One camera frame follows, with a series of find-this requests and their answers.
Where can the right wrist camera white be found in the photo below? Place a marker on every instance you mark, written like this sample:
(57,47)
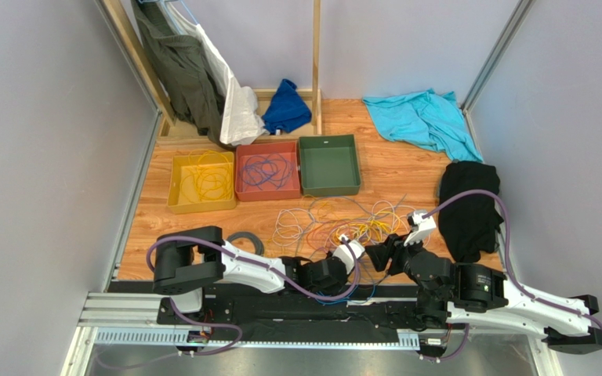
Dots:
(422,225)

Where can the cyan cloth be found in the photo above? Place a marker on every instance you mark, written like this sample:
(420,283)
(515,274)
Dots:
(425,119)

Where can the dark blue cloth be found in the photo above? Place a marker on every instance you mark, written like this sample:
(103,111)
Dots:
(287,110)

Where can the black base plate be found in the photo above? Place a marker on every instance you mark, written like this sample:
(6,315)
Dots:
(375,315)

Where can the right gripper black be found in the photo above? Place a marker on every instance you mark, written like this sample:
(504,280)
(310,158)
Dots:
(392,251)

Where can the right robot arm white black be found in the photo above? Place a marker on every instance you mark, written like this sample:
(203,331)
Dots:
(470,294)

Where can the black cloth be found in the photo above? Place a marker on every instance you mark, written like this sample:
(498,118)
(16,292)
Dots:
(469,224)

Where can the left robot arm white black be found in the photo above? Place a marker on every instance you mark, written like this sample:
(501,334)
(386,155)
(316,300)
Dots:
(186,262)

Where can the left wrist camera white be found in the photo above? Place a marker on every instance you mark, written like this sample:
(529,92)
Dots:
(348,252)

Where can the yellow plastic bin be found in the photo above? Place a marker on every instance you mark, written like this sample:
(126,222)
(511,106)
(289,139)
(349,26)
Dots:
(202,181)

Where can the olive green garment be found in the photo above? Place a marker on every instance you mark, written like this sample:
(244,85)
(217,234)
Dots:
(182,67)

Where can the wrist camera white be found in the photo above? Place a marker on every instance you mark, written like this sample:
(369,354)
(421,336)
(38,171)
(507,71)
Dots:
(422,225)
(348,252)

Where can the aluminium rail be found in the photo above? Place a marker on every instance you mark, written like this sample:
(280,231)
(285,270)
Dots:
(151,319)

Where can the red plastic bin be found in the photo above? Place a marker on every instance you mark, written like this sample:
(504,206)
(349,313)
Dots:
(267,172)

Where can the white garment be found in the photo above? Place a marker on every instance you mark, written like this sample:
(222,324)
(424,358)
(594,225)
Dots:
(239,122)

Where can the wooden rack frame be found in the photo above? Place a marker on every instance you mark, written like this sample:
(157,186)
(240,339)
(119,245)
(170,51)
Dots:
(263,41)

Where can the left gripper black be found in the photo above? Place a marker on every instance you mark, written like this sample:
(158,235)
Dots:
(335,289)

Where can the green plastic bin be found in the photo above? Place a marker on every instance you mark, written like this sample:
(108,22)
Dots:
(329,166)

